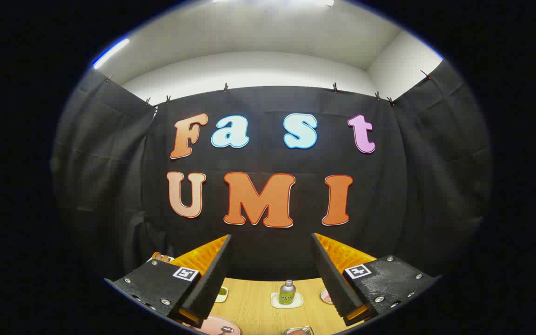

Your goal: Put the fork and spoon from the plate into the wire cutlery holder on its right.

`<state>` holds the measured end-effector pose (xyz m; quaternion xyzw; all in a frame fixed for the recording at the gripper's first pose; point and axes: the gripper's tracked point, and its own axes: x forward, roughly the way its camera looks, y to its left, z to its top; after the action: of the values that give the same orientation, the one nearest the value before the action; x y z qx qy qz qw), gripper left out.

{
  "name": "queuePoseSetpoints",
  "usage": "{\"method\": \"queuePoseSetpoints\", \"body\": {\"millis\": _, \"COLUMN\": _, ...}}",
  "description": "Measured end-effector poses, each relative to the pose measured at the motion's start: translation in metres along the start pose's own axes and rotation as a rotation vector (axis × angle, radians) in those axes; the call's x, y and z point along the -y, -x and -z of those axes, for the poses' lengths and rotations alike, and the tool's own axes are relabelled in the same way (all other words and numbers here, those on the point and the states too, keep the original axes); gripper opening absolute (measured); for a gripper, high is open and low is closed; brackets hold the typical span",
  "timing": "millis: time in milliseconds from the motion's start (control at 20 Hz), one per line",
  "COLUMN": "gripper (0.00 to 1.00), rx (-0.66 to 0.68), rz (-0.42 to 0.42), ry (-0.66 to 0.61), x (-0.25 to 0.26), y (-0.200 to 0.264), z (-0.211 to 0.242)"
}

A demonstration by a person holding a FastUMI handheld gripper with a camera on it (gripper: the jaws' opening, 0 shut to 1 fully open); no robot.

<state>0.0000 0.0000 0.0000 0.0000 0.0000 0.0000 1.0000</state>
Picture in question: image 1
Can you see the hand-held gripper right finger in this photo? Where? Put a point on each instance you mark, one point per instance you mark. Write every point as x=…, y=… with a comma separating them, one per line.
x=333, y=284

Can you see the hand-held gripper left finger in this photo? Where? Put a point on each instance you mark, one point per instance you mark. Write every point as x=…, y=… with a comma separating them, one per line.
x=212, y=284

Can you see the white divided dish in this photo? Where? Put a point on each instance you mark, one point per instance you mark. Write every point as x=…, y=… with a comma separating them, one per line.
x=222, y=294

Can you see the white oval food plate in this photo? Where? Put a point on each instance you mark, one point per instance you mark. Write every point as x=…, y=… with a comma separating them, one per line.
x=325, y=296

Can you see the pink round plate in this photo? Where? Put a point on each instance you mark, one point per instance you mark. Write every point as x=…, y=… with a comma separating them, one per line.
x=214, y=324

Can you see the green label soda bottle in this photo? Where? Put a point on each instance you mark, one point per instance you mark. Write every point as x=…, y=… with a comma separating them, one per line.
x=287, y=294

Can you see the white toaster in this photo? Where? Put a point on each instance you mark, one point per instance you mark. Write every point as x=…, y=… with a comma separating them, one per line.
x=168, y=258

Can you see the brown toast slice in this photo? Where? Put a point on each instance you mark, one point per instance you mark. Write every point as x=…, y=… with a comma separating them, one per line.
x=158, y=255

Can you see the white square coaster plate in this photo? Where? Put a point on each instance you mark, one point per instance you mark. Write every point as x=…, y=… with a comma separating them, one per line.
x=275, y=303

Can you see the black backdrop cloth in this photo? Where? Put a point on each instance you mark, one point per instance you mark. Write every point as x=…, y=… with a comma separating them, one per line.
x=272, y=251

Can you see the row of backdrop clips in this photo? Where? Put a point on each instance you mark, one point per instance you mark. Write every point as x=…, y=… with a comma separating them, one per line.
x=225, y=87

